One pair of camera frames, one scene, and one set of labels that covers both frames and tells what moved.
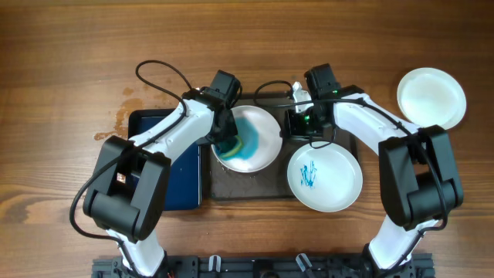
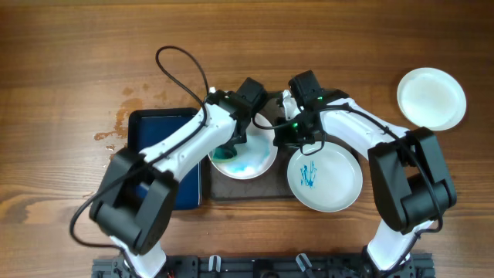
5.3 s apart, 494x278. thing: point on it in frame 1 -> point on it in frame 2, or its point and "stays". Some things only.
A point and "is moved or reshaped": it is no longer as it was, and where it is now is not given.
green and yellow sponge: (229, 146) is moved or reshaped
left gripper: (230, 129) -> (240, 139)
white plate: (327, 178) stays
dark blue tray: (184, 182) stays
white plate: (429, 96) stays
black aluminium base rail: (268, 266) stays
